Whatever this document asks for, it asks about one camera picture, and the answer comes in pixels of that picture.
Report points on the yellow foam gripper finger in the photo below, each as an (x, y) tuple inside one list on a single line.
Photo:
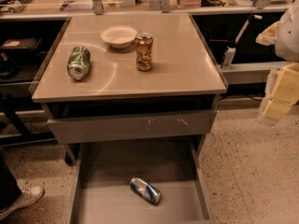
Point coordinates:
[(281, 92)]

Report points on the blue silver redbull can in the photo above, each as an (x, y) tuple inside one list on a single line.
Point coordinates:
[(145, 190)]

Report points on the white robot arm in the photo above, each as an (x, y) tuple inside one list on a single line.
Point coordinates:
[(284, 35)]

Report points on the top drawer front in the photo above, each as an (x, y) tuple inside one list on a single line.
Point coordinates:
[(138, 126)]

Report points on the gold upright soda can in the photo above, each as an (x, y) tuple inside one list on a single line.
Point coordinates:
[(143, 46)]

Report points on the grey drawer cabinet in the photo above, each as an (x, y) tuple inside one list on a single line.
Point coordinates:
[(182, 77)]

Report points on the open middle drawer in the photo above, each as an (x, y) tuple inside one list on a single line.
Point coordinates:
[(102, 193)]

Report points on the crushed green soda can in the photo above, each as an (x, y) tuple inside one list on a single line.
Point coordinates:
[(79, 63)]

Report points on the white tube bottle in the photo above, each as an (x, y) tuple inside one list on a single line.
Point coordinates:
[(227, 58)]

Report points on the white paper bowl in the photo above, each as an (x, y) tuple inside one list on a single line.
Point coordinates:
[(119, 37)]

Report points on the white sneaker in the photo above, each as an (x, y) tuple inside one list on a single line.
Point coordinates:
[(27, 198)]

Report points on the dark trouser leg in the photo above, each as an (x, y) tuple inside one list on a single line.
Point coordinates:
[(9, 190)]

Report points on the white handled tool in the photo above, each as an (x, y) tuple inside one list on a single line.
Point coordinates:
[(250, 18)]

